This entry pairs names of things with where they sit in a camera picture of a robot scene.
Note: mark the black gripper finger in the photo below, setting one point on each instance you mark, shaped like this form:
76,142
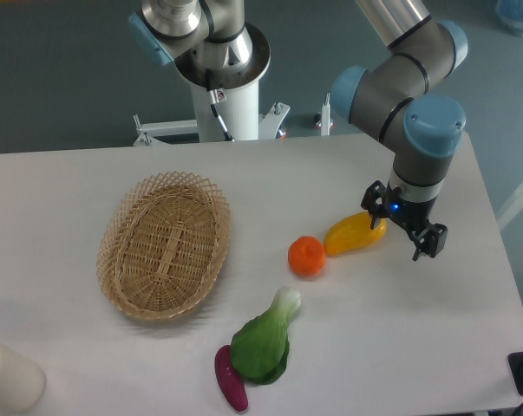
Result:
429,241
372,203

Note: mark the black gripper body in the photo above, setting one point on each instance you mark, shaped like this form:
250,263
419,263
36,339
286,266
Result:
413,217

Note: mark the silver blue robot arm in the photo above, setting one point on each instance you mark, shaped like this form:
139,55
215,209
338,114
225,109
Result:
393,104

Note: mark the yellow mango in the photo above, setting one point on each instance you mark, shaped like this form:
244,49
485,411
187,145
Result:
353,233

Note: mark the orange tangerine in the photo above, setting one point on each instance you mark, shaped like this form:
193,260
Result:
306,256

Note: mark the green bok choy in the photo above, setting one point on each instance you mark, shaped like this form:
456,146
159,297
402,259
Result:
259,351

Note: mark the oval wicker basket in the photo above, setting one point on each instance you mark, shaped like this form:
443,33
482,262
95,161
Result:
164,246

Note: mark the blue plastic bag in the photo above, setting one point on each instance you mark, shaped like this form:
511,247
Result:
510,13

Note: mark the purple sweet potato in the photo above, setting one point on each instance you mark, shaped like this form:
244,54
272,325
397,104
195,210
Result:
229,381

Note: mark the cream cylindrical container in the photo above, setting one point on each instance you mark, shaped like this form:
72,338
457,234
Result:
22,381

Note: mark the white frame bar right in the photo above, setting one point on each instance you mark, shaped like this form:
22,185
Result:
510,208

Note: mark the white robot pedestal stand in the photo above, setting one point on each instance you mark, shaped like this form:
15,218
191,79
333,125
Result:
223,78

